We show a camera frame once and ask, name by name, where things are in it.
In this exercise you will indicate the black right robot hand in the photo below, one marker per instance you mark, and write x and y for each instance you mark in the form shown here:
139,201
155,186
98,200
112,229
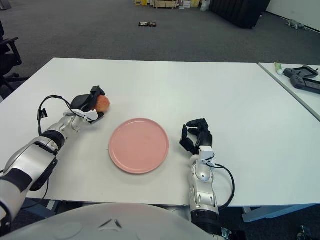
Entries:
205,137

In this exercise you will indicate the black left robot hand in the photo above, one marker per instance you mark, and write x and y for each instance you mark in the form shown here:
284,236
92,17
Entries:
81,102

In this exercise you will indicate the red yellow apple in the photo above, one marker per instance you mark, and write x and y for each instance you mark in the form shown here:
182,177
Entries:
103,104

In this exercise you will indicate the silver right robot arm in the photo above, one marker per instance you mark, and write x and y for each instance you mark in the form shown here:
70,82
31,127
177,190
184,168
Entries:
202,192

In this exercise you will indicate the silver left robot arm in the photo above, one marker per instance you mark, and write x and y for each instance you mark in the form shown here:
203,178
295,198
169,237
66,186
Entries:
30,157

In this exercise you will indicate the pink round plate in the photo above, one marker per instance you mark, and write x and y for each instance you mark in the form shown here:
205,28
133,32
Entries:
138,146

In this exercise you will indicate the black office chair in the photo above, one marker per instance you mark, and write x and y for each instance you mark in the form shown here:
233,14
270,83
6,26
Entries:
8,60

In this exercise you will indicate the green white tube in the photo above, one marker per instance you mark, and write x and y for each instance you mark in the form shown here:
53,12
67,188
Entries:
278,67

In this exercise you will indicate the black flat tray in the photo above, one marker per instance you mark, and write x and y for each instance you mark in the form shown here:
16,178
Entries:
147,24

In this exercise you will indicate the black handheld controller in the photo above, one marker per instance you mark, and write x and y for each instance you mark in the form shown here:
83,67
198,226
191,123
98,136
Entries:
290,72
297,81

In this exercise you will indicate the yellow box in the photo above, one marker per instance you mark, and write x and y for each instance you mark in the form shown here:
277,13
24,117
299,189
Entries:
140,2
195,3

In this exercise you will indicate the grey robot torso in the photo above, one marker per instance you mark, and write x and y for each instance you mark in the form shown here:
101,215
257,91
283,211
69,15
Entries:
100,222

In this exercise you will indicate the wooden crate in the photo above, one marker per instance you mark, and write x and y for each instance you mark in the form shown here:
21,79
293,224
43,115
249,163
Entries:
165,4

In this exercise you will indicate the black cabinet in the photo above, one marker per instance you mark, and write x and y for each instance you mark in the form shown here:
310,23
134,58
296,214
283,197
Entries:
238,11

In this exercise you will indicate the white bag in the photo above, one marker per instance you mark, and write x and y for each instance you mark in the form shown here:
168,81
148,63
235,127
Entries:
205,5

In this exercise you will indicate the white carton stack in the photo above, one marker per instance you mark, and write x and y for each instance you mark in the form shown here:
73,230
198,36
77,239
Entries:
185,3

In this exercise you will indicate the grey quadruped robot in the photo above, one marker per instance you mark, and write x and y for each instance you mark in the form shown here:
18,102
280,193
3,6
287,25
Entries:
294,24

